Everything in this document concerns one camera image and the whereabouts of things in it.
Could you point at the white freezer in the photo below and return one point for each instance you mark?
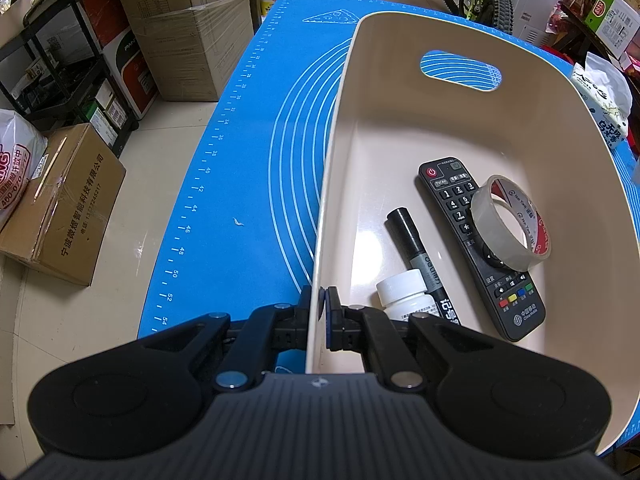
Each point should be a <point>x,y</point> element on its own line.
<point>537,5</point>

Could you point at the clear tape roll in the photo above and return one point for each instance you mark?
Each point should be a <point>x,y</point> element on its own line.
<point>492,232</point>

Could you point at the blue silicone baking mat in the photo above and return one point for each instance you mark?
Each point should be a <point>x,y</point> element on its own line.
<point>270,160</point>

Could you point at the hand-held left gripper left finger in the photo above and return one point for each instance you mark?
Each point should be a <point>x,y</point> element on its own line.
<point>287,330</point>

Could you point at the red and white appliance box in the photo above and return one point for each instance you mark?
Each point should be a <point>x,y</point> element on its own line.
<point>125,65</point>

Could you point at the black rack cart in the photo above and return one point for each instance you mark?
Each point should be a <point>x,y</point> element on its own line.
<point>45,60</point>

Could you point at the beige plastic storage basket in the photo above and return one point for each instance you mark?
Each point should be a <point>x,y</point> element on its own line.
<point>390,125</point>

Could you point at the white plastic shopping bag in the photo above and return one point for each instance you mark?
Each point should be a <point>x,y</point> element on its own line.
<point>17,165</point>

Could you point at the white tissue pack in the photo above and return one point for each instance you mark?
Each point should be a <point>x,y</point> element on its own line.
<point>607,95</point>

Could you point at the white pill bottle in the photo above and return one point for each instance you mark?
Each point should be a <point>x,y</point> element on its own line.
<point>400,290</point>

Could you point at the taped cardboard box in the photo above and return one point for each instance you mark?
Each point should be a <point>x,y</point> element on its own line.
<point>65,210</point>

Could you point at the green and white carton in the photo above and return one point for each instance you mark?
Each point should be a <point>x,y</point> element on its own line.
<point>617,25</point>

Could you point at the plastic-wrapped cardboard box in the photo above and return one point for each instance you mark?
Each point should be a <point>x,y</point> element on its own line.
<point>190,50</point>

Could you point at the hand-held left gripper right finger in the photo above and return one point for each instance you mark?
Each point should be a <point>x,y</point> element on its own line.
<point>330,320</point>

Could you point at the black marker pen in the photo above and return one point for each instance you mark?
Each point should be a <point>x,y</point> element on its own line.
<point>417,252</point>

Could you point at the black remote control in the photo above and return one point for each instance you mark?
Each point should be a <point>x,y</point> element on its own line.
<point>462,210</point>

